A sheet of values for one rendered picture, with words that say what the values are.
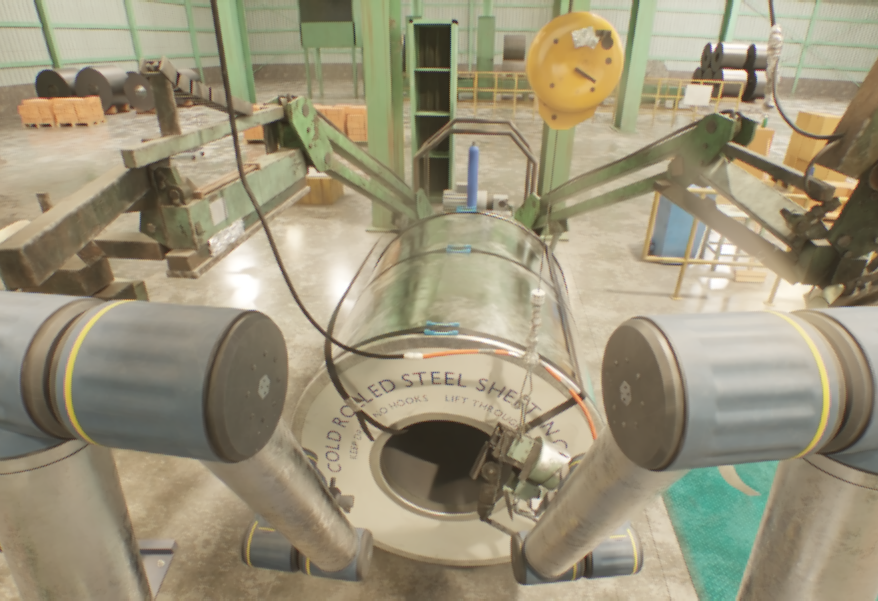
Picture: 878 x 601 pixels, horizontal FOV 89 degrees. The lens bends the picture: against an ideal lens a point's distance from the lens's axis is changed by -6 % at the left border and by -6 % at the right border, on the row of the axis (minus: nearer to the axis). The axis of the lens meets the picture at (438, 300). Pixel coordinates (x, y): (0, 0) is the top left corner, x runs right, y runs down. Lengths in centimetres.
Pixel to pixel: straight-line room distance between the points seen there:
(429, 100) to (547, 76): 667
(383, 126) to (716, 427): 575
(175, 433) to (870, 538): 70
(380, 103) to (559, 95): 502
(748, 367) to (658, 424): 9
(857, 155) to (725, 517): 214
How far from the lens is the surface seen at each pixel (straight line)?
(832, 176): 1117
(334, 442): 185
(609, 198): 233
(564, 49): 106
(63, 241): 95
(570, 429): 170
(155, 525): 301
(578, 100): 107
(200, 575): 273
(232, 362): 44
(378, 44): 598
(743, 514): 315
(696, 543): 290
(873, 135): 140
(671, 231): 576
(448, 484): 214
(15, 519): 70
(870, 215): 149
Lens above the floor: 216
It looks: 28 degrees down
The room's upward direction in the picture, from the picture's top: 1 degrees clockwise
